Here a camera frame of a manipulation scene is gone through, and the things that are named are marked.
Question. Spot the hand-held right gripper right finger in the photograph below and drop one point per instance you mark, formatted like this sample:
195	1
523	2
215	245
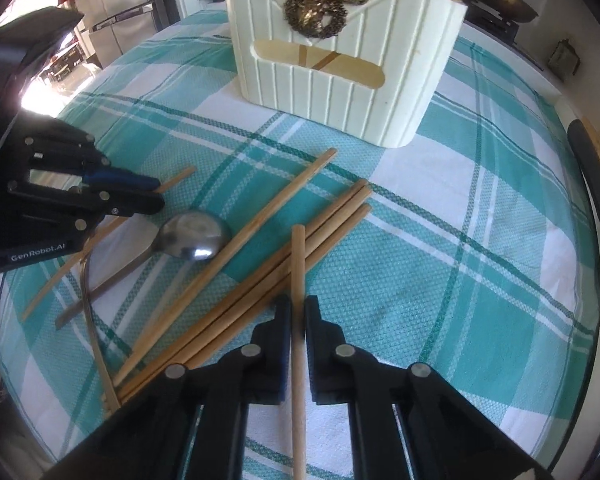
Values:
314	330

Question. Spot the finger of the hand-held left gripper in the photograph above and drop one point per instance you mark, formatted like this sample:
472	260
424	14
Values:
125	178
135	204

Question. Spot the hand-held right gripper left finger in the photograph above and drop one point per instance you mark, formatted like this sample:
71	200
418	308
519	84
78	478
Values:
280	330

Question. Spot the metal spoon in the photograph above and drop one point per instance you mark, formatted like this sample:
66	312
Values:
195	237

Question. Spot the cream ribbed utensil holder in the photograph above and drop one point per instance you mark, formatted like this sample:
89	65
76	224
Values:
405	60

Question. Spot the thin golden metal utensil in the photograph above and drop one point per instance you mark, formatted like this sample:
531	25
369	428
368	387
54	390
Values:
92	320

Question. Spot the stainless steel fridge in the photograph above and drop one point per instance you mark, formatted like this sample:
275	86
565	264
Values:
115	10

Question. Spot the small metal grater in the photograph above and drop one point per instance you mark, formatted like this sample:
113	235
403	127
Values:
562	57

